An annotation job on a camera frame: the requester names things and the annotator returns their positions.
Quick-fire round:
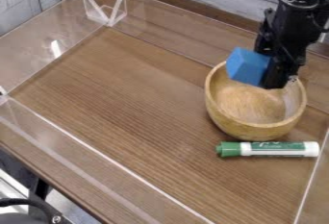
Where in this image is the black cable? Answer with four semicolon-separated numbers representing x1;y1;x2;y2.
0;198;47;224

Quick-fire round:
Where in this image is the green Expo marker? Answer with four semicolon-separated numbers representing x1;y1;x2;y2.
215;141;320;158

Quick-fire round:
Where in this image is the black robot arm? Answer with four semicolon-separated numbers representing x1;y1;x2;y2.
254;0;329;89

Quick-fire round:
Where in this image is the blue foam block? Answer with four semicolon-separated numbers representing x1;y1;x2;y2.
226;47;270;87

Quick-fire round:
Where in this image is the brown wooden bowl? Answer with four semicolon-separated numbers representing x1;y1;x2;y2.
205;62;308;141

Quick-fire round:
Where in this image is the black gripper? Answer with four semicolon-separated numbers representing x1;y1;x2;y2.
254;0;329;89

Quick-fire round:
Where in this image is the clear acrylic tray wall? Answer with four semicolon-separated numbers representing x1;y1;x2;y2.
0;0;329;224

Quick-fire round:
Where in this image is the black metal bracket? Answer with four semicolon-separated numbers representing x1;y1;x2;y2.
43;203;75;224

